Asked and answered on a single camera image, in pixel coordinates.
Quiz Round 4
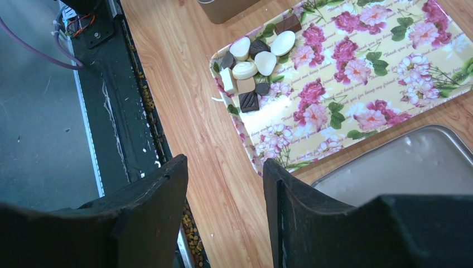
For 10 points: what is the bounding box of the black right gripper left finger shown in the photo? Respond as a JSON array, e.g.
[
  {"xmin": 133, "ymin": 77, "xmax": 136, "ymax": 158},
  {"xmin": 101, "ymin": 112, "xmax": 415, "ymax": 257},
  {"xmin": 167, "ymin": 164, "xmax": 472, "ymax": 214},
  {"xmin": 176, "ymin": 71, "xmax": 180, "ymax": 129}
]
[{"xmin": 1, "ymin": 155, "xmax": 189, "ymax": 267}]

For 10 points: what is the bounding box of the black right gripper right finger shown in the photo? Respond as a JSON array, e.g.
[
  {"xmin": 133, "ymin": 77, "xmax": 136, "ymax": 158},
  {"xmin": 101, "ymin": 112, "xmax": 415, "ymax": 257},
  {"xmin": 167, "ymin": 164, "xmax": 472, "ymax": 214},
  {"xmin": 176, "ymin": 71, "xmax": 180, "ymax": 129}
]
[{"xmin": 263, "ymin": 159, "xmax": 472, "ymax": 267}]

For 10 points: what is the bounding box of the dark ridged square chocolate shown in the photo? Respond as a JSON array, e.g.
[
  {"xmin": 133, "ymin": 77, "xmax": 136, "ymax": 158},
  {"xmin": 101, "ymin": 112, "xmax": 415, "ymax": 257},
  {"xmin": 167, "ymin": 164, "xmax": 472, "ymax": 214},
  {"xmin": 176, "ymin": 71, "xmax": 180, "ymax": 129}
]
[{"xmin": 238, "ymin": 90, "xmax": 260, "ymax": 113}]

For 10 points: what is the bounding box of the white rectangular chocolate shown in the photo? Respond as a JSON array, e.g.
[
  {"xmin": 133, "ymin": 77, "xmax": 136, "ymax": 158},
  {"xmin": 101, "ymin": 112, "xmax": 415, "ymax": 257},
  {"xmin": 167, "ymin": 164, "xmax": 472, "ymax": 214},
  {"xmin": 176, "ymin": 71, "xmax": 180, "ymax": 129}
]
[{"xmin": 220, "ymin": 68, "xmax": 238, "ymax": 94}]

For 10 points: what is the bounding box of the tan square chocolate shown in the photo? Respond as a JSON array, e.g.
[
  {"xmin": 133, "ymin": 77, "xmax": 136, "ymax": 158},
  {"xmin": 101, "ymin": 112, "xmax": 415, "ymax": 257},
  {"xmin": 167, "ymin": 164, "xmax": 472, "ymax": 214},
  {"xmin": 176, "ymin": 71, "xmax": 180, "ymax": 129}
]
[{"xmin": 236, "ymin": 77, "xmax": 255, "ymax": 94}]

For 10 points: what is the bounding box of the small dark round chocolate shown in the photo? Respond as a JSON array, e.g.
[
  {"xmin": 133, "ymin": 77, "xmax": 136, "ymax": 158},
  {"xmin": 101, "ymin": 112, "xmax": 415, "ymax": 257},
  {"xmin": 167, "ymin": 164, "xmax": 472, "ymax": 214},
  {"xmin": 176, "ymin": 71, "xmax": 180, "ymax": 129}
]
[{"xmin": 255, "ymin": 83, "xmax": 271, "ymax": 95}]

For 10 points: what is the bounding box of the white swirl round chocolate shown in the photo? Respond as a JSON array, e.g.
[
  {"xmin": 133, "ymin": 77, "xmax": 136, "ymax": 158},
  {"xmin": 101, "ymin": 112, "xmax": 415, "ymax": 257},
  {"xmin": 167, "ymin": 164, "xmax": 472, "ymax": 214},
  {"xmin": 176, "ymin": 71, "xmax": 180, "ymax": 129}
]
[{"xmin": 232, "ymin": 61, "xmax": 258, "ymax": 80}]

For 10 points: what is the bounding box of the white heart chocolate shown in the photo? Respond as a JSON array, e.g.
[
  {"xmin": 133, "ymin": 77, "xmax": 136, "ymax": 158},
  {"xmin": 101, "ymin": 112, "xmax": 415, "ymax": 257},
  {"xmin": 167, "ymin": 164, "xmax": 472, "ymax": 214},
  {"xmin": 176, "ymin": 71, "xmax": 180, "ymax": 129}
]
[{"xmin": 254, "ymin": 51, "xmax": 278, "ymax": 76}]

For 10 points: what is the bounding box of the dark oval chocolate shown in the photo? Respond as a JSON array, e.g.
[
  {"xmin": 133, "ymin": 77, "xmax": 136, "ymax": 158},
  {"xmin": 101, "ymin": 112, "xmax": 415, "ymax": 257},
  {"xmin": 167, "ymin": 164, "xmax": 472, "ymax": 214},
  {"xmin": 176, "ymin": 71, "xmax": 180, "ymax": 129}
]
[{"xmin": 249, "ymin": 39, "xmax": 271, "ymax": 60}]

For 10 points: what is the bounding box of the white oval smooth chocolate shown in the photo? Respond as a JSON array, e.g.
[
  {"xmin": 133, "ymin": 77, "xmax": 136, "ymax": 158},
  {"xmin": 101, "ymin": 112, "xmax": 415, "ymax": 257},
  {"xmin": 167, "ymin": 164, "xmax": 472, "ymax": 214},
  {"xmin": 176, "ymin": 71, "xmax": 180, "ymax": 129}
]
[{"xmin": 271, "ymin": 31, "xmax": 296, "ymax": 56}]

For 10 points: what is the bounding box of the gold chocolate tin box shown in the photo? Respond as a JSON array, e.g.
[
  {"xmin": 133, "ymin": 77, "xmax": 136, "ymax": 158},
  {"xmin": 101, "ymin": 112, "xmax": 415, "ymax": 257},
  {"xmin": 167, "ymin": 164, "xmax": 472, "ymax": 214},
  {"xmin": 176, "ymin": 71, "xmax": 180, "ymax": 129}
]
[{"xmin": 197, "ymin": 0, "xmax": 259, "ymax": 24}]

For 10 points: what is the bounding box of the brown rectangular chocolate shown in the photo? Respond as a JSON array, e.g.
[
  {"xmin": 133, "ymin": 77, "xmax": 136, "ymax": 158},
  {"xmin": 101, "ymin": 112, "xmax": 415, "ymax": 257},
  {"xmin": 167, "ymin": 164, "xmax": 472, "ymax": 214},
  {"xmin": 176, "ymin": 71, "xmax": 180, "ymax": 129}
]
[{"xmin": 275, "ymin": 14, "xmax": 302, "ymax": 35}]

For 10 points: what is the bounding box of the grey metal tin lid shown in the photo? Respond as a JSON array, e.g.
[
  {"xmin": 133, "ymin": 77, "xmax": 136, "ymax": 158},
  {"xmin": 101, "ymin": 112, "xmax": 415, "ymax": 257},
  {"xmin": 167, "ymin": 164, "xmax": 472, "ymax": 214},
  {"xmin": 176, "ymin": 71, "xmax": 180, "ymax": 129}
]
[{"xmin": 311, "ymin": 125, "xmax": 472, "ymax": 207}]

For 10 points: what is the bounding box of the floral patterned tray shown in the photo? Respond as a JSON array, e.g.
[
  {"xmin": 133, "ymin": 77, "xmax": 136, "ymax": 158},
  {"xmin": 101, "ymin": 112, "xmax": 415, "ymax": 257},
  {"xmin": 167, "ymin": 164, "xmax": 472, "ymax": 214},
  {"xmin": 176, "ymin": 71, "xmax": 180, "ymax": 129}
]
[{"xmin": 209, "ymin": 1, "xmax": 472, "ymax": 175}]

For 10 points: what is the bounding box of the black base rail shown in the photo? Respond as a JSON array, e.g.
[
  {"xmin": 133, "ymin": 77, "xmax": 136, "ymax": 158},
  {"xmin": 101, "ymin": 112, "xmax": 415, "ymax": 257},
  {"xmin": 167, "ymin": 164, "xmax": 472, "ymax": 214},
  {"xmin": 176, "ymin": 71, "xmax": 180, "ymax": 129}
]
[{"xmin": 55, "ymin": 0, "xmax": 207, "ymax": 268}]

